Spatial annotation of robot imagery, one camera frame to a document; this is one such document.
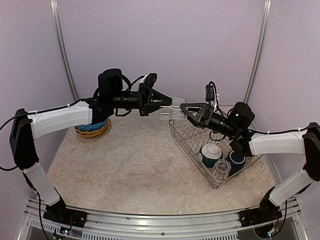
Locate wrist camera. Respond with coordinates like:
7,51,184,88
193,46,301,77
139,73,158,88
205,81,219,112

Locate teal white bowl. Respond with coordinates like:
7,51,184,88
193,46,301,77
200,143,223,168

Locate dark blue mug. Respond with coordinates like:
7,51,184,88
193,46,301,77
226,151,246,176

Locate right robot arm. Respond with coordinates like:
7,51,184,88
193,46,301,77
180,102,320,225

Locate clear glass front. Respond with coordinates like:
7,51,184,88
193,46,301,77
211,159,232,184

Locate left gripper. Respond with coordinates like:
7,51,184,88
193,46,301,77
109,82,172,116

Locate blue dotted plate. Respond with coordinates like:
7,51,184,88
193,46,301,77
74,121,107,132

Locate front aluminium rail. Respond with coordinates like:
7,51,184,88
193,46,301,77
17,198,309,240

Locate yellow dotted plate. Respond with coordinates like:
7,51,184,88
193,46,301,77
75,124,112,139
74,118,112,139

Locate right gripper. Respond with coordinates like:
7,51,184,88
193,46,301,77
180,102,239,139

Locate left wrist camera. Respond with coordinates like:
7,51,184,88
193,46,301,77
139,73,158,88

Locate clear glass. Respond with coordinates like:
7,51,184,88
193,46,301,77
159,97,189,121
211,159,232,184

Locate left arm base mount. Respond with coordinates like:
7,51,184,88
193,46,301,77
43,205,88,228

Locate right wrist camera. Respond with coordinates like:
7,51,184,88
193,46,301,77
205,81,219,112

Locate left aluminium frame post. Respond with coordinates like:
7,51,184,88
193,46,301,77
50,0,79,101

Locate wire dish rack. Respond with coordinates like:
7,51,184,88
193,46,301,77
169,119,261,189

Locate aluminium frame post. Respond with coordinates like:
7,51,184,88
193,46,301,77
243,0,272,104
50,0,79,101

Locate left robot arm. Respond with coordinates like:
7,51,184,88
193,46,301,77
9,68,173,223

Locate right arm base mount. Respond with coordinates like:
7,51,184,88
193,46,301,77
238,207,283,227

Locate right aluminium frame post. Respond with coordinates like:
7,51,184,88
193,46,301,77
243,0,272,104

